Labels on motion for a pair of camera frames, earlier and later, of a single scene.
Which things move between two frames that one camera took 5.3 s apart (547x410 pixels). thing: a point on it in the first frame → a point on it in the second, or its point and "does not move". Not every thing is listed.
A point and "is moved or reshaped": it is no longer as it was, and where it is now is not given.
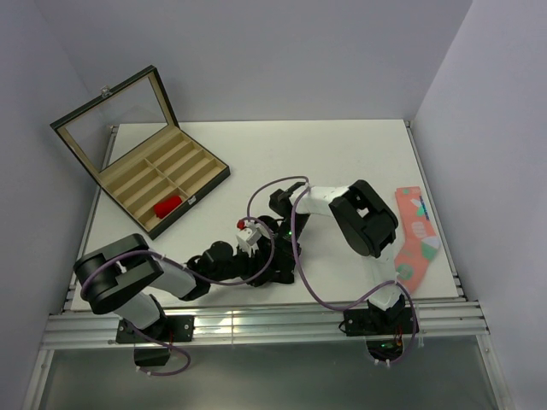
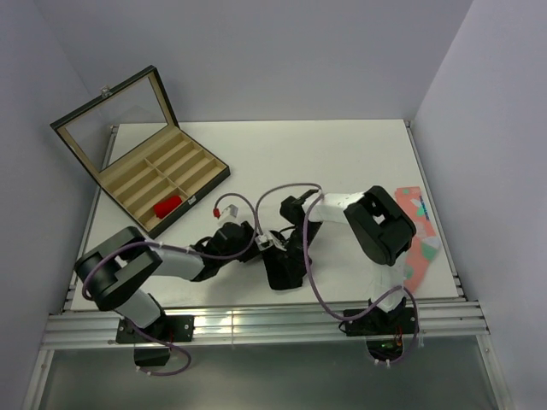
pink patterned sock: [420, 243] does not move
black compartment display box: [130, 138] does not move
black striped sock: [271, 222] is moved or reshaped
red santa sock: [162, 207] does not move
